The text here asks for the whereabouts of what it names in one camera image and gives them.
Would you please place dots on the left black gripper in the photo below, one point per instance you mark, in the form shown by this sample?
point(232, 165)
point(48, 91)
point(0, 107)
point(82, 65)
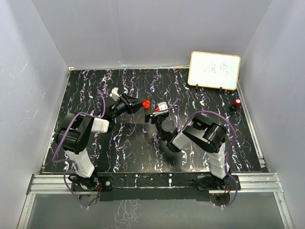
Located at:
point(132, 104)

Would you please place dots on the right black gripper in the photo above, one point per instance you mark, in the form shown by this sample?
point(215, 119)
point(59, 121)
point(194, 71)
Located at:
point(148, 116)

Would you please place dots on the red earbud charging case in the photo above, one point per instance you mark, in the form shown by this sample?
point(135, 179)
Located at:
point(146, 104)

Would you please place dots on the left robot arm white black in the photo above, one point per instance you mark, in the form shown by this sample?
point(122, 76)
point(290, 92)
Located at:
point(75, 130)

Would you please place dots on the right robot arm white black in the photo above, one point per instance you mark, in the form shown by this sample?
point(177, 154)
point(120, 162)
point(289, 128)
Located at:
point(203, 132)

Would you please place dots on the red emergency stop button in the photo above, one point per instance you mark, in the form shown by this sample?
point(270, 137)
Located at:
point(236, 104)

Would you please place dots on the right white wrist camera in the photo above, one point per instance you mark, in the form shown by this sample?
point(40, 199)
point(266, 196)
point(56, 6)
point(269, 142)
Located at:
point(161, 107)

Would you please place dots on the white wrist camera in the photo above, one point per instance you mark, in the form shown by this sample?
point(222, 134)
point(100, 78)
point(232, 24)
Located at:
point(161, 107)
point(115, 94)

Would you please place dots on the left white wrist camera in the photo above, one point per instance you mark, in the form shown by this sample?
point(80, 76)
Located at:
point(115, 94)

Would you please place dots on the small whiteboard with wooden frame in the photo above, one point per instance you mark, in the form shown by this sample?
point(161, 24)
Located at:
point(214, 70)

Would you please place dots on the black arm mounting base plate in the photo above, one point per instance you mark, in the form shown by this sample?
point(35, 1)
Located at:
point(158, 186)

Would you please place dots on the aluminium frame rail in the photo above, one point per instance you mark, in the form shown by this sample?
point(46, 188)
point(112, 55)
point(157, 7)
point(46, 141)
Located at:
point(250, 183)

